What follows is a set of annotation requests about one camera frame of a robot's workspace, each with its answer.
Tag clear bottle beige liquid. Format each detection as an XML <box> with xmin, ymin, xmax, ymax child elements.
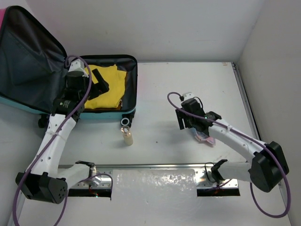
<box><xmin>120</xmin><ymin>126</ymin><xmax>133</xmax><ymax>145</ymax></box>

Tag silver mounting rail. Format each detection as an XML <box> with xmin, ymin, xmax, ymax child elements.
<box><xmin>72</xmin><ymin>163</ymin><xmax>238</xmax><ymax>192</ymax></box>

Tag yellow cloth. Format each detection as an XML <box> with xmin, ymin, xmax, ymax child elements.
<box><xmin>85</xmin><ymin>65</ymin><xmax>127</xmax><ymax>110</ymax></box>

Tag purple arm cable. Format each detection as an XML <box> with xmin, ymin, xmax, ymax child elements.
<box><xmin>11</xmin><ymin>55</ymin><xmax>113</xmax><ymax>226</ymax></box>
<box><xmin>167</xmin><ymin>91</ymin><xmax>292</xmax><ymax>218</ymax></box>

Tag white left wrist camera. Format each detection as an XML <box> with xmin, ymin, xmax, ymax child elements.
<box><xmin>68</xmin><ymin>59</ymin><xmax>89</xmax><ymax>78</ymax></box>

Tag teal suitcase with grey lining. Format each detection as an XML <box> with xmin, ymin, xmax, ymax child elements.
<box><xmin>0</xmin><ymin>6</ymin><xmax>138</xmax><ymax>128</ymax></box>

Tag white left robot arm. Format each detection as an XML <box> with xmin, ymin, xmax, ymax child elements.
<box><xmin>16</xmin><ymin>69</ymin><xmax>102</xmax><ymax>204</ymax></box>

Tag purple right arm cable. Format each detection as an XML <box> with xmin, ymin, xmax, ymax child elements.
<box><xmin>167</xmin><ymin>91</ymin><xmax>292</xmax><ymax>218</ymax></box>

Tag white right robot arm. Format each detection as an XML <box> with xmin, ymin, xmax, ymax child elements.
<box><xmin>175</xmin><ymin>97</ymin><xmax>289</xmax><ymax>193</ymax></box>

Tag brown trousers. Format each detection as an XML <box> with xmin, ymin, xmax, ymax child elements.
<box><xmin>117</xmin><ymin>99</ymin><xmax>122</xmax><ymax>110</ymax></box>

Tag blue pink headphones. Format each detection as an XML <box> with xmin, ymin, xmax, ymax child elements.
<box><xmin>190</xmin><ymin>128</ymin><xmax>216</xmax><ymax>145</ymax></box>

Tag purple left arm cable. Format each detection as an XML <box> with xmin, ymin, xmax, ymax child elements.
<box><xmin>11</xmin><ymin>55</ymin><xmax>113</xmax><ymax>226</ymax></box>

